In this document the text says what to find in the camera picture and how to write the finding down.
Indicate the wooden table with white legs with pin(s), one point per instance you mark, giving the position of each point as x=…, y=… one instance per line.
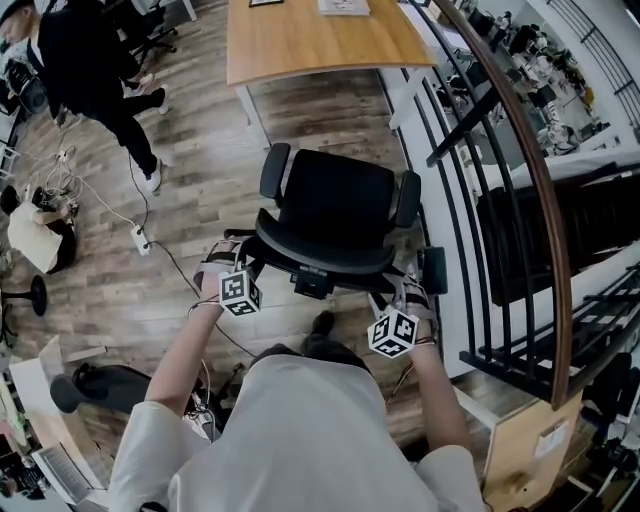
x=310, y=45

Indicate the person's left hand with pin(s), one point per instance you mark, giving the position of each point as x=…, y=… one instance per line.
x=212, y=270

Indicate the white side desk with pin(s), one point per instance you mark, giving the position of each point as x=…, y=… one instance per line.
x=35, y=380

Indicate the person's right hand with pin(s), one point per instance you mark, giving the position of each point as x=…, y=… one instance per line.
x=425, y=315

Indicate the black staircase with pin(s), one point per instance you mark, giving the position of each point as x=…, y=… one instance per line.
x=590, y=225

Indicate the person's white shirt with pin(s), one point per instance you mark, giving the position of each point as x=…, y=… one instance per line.
x=300, y=440

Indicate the black padded chair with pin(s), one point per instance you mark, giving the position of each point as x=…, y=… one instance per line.
x=115, y=387

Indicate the black round stool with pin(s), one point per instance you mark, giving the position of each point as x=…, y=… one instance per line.
x=39, y=295

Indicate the person's right forearm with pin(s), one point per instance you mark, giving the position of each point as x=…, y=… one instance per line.
x=440, y=400

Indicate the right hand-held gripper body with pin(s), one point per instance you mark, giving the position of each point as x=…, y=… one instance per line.
x=392, y=332

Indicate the small white power strip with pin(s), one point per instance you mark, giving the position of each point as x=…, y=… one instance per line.
x=63, y=155

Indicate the person's left forearm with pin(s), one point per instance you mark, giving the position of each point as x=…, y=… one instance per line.
x=185, y=350

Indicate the person's right black shoe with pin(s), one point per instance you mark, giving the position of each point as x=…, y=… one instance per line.
x=322, y=325

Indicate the black swivel chair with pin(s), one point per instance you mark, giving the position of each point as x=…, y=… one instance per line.
x=152, y=25

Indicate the wooden cabinet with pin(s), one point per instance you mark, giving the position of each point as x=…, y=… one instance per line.
x=520, y=450

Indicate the white paper label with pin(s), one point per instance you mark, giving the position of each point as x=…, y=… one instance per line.
x=552, y=439

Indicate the black mesh office chair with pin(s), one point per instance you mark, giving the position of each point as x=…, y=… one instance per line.
x=340, y=195

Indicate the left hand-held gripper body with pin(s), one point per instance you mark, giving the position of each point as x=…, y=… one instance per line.
x=240, y=295

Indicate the black framed tablet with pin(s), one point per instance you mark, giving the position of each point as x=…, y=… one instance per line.
x=265, y=2

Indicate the wooden handrail black railing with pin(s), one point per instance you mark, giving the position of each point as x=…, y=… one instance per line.
x=545, y=175

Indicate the white printed booklet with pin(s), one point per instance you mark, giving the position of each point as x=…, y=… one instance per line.
x=344, y=6

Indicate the grey laptop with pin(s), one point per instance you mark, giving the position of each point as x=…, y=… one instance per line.
x=62, y=472

